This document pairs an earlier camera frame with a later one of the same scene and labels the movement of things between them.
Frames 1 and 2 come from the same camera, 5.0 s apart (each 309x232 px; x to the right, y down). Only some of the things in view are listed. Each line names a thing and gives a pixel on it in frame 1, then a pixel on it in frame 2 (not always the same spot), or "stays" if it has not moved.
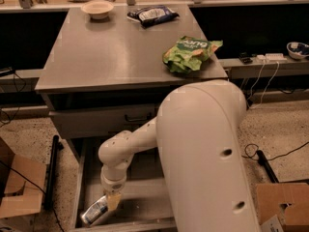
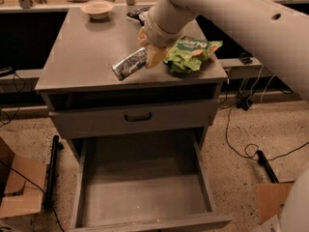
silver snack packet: (95, 211) -> (129, 64)
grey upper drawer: (98, 123) stays
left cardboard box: (21, 184) stays
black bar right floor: (263, 160) stays
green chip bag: (187, 53) stays
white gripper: (113, 186) -> (159, 35)
